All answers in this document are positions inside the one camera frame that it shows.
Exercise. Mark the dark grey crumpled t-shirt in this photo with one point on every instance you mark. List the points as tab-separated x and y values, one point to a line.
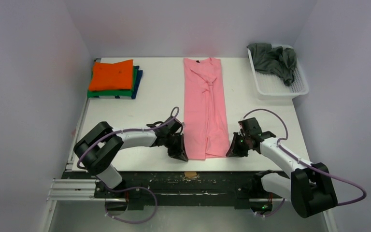
278	61

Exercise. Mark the aluminium frame rail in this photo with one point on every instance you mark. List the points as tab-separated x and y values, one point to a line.
87	190

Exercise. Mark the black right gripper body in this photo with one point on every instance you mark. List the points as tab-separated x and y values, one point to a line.
239	144

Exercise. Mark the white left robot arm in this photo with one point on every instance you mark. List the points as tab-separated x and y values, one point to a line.
97	149

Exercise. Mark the pink t-shirt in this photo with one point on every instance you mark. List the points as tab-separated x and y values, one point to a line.
206	128

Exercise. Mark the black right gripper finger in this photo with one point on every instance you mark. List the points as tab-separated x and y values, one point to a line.
241	151
236	141

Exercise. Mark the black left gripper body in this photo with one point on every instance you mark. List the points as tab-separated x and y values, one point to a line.
170	138

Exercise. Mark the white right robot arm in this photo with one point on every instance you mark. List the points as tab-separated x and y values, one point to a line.
306	185

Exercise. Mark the orange folded t-shirt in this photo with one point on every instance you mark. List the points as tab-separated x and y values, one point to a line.
112	76

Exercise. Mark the navy blue folded t-shirt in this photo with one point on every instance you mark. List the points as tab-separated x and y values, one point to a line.
137	80

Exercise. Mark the white plastic basket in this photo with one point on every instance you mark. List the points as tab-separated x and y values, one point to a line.
271	87

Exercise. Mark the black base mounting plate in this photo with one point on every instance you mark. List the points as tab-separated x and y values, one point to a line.
175	182

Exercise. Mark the brown tape piece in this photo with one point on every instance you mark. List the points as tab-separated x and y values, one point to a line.
190	175

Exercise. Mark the green folded t-shirt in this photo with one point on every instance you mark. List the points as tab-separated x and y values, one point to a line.
117	94

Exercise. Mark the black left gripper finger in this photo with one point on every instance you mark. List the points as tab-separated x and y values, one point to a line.
181	151
174	150

